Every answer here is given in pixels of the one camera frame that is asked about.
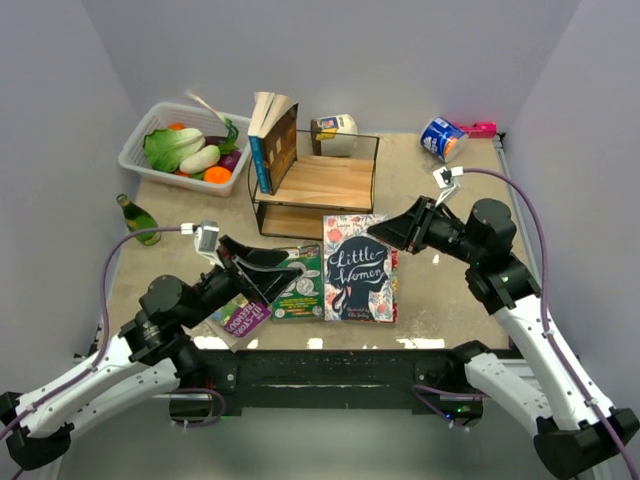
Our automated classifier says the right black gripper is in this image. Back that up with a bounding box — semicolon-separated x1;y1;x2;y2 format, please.
369;195;483;265

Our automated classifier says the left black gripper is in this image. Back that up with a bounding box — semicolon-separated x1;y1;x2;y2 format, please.
183;235;304;328

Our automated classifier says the red patterned book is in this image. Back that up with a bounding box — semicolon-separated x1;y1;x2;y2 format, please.
391;249;398;324

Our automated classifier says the Little Women book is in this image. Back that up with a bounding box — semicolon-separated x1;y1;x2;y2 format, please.
323;214;392;325

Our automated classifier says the dark Edward Tulane book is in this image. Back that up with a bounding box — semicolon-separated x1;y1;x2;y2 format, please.
265;104;298;195

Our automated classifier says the blue 26-storey treehouse book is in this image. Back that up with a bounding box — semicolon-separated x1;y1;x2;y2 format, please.
248;91;276;194

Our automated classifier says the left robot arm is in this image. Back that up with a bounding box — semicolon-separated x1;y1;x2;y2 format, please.
1;223;302;471

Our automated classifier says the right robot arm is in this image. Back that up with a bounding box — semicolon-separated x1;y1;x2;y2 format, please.
368;197;639;479

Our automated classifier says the purple 117-storey treehouse book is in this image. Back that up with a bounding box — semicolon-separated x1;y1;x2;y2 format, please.
205;294;271;351

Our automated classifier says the green coin book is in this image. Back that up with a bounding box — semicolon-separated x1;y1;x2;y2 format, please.
271;244;324;322

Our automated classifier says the orange toy fruit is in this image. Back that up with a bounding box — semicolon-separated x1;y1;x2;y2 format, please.
203;166;232;185

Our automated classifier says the purple toy eggplant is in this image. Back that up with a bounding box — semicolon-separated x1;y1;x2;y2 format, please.
217;150;242;172

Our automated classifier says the white cartoon mug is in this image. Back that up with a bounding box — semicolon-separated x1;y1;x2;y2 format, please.
310;114;358;157

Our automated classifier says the white toy radish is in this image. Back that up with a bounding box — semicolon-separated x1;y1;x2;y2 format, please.
179;145;221;175

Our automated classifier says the green glass bottle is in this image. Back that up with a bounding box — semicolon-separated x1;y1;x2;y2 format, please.
116;194;161;246

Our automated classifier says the toy spring onion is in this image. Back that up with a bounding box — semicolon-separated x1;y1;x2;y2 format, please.
184;90;241;155

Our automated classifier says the pink stapler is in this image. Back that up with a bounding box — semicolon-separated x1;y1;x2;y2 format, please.
458;122;498;139

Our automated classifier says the toy cabbage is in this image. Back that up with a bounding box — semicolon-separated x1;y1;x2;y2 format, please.
143;128;205;173

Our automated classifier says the white plastic basket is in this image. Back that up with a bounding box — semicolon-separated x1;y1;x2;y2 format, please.
118;102;251;197

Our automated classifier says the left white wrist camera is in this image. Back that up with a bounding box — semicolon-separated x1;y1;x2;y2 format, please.
180;220;220;264

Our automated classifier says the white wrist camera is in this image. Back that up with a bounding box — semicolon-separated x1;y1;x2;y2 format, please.
180;220;220;264
433;167;464;206

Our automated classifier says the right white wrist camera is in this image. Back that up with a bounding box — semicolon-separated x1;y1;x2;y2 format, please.
433;167;464;206

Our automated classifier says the wood and wire shelf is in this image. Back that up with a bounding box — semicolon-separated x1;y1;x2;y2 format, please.
247;130;380;241

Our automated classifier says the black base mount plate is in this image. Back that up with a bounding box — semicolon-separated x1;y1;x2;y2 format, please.
179;349;482;416

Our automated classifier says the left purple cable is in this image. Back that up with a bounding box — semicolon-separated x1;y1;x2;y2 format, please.
0;225;191;441

